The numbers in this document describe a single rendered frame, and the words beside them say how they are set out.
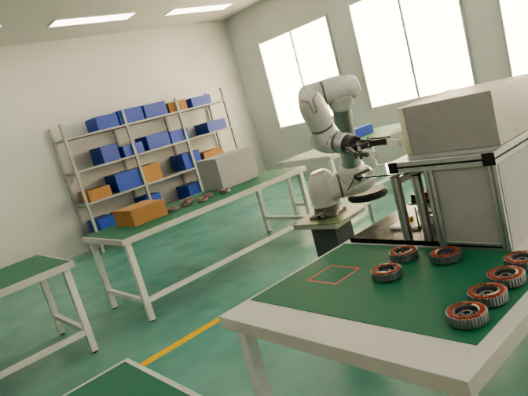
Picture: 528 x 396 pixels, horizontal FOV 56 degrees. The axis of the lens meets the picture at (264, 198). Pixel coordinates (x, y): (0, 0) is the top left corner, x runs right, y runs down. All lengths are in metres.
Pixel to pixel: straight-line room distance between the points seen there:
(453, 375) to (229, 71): 9.24
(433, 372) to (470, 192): 0.84
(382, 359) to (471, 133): 0.97
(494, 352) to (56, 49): 8.02
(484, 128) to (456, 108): 0.13
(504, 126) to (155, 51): 7.93
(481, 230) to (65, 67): 7.48
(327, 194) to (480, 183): 1.19
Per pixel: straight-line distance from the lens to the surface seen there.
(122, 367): 1.86
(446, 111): 2.05
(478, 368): 1.34
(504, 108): 2.05
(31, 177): 8.22
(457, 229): 2.06
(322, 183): 2.92
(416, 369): 1.37
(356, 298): 1.79
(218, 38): 10.25
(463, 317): 1.48
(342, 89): 2.62
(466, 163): 1.93
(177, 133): 8.63
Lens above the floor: 1.47
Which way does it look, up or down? 10 degrees down
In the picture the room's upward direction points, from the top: 15 degrees counter-clockwise
